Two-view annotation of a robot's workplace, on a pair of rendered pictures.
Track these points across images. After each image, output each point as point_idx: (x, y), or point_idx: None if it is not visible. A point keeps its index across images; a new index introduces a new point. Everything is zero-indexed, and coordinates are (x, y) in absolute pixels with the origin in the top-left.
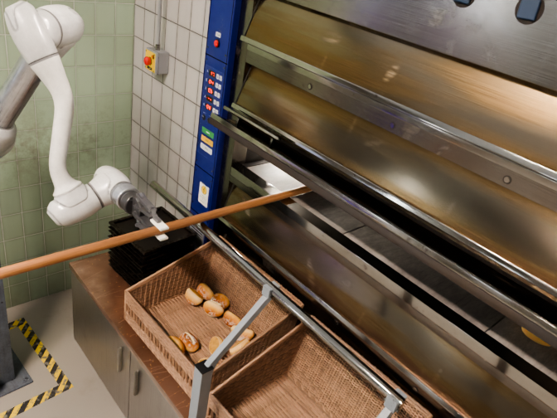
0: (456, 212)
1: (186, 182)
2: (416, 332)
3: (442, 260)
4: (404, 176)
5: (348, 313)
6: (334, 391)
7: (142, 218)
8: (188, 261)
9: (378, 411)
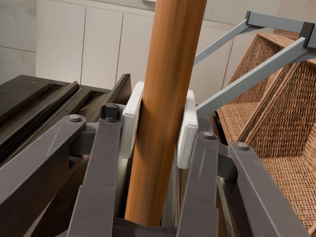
0: None
1: None
2: (184, 183)
3: (90, 122)
4: None
5: (219, 228)
6: (313, 209)
7: (181, 209)
8: None
9: (274, 178)
